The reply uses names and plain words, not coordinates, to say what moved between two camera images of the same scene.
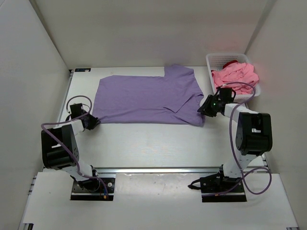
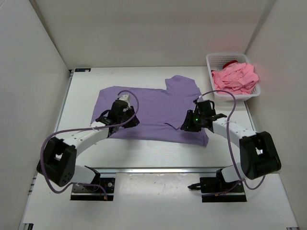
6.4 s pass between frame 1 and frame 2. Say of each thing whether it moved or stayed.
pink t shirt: stayed
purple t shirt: moved
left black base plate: stayed
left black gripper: moved
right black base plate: stayed
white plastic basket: stayed
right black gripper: moved
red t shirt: stayed
